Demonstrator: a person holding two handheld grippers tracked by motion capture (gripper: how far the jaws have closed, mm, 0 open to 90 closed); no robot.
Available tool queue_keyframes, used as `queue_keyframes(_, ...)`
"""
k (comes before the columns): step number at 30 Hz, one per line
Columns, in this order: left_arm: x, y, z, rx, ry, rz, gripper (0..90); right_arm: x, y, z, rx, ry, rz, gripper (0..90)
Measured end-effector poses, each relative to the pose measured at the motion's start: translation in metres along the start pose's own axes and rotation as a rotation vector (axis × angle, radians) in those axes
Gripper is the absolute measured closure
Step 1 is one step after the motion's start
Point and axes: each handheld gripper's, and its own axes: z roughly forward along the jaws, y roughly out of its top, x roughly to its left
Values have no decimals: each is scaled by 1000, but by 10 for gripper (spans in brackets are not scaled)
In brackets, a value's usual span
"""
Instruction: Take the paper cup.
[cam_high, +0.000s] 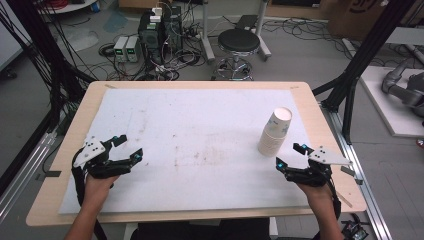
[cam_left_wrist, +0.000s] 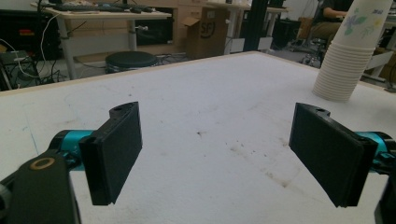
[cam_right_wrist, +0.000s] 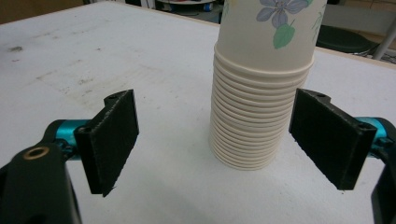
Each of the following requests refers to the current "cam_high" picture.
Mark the black round stool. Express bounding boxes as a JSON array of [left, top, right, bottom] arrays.
[[210, 28, 262, 82]]

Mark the white whiteboard panel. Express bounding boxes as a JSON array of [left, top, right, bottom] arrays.
[[0, 0, 25, 73]]

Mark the aluminium floor rail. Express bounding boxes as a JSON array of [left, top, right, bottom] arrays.
[[0, 130, 58, 223], [320, 102, 395, 240]]

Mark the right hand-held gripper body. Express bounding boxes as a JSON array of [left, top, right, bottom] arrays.
[[284, 145, 353, 188]]

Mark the brown cardboard box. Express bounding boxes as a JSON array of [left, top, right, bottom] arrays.
[[327, 0, 424, 42]]

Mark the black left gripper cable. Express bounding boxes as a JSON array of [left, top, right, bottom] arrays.
[[70, 148, 108, 240]]

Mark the white foam mat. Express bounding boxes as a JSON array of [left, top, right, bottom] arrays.
[[58, 88, 313, 215]]

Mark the black coiled floor cable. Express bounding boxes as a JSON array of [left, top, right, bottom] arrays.
[[97, 42, 117, 58]]

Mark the person's left hand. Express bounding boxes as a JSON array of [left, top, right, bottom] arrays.
[[82, 174, 120, 202]]

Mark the small black electronic device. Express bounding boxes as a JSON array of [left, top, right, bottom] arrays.
[[340, 218, 370, 240]]

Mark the white desk leg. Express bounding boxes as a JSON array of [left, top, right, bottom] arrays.
[[199, 0, 217, 65], [254, 0, 273, 62]]

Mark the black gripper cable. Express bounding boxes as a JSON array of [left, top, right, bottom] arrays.
[[325, 168, 343, 223], [70, 148, 108, 240]]

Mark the person's dark clothing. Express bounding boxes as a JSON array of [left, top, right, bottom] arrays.
[[129, 218, 272, 240]]

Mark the white floor board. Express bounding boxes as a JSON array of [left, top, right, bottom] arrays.
[[359, 65, 424, 139]]

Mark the black flat foot plate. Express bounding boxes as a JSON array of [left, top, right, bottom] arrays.
[[234, 14, 260, 31]]

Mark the black metal frame post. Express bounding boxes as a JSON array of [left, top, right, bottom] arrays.
[[311, 0, 418, 145], [5, 0, 98, 132]]

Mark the light wooden table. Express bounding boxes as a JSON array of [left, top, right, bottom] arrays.
[[25, 80, 368, 228]]

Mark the stack of white paper cups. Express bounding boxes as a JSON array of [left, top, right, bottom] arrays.
[[257, 106, 293, 158]]

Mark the black computer tower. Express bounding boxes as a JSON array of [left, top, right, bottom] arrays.
[[137, 11, 165, 65], [162, 5, 184, 56]]

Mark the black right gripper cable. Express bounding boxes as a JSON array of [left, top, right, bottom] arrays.
[[325, 168, 343, 223]]

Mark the grey bench power supply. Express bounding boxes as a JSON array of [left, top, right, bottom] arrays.
[[113, 35, 130, 63], [125, 35, 142, 64]]

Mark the person's right hand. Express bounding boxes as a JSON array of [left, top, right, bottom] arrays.
[[296, 181, 336, 210]]

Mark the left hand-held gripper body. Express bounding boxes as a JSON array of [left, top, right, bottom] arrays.
[[72, 135, 135, 180]]

